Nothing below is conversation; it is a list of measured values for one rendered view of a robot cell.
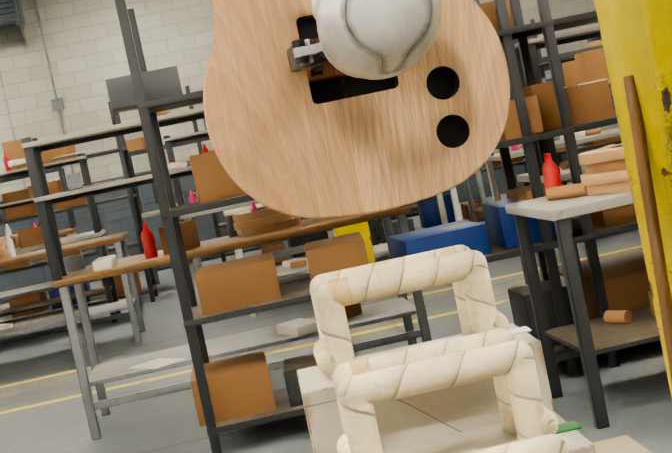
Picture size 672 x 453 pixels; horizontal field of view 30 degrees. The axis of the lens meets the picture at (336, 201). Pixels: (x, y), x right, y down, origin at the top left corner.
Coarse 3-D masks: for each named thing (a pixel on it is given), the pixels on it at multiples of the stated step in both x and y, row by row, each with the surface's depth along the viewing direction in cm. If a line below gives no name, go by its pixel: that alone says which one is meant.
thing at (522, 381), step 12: (528, 360) 125; (516, 372) 125; (528, 372) 125; (516, 384) 125; (528, 384) 125; (516, 396) 125; (528, 396) 125; (540, 396) 125; (516, 408) 125; (528, 408) 125; (540, 408) 125; (516, 420) 126; (528, 420) 125; (540, 420) 125; (528, 432) 125; (540, 432) 125
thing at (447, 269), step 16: (448, 256) 141; (464, 256) 140; (480, 256) 140; (368, 272) 141; (384, 272) 140; (400, 272) 140; (416, 272) 140; (432, 272) 140; (448, 272) 140; (464, 272) 140; (320, 288) 139; (336, 288) 139; (352, 288) 139; (368, 288) 139; (384, 288) 139; (400, 288) 140; (416, 288) 140; (352, 304) 141
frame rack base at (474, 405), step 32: (384, 352) 151; (320, 384) 139; (480, 384) 138; (544, 384) 139; (320, 416) 137; (384, 416) 138; (416, 416) 138; (448, 416) 138; (480, 416) 138; (320, 448) 137; (384, 448) 138
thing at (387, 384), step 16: (464, 352) 125; (480, 352) 125; (496, 352) 125; (512, 352) 125; (528, 352) 125; (400, 368) 125; (416, 368) 124; (432, 368) 124; (448, 368) 124; (464, 368) 124; (480, 368) 124; (496, 368) 124; (512, 368) 125; (352, 384) 124; (368, 384) 124; (384, 384) 124; (400, 384) 124; (416, 384) 124; (432, 384) 124; (448, 384) 124; (368, 400) 124; (384, 400) 124
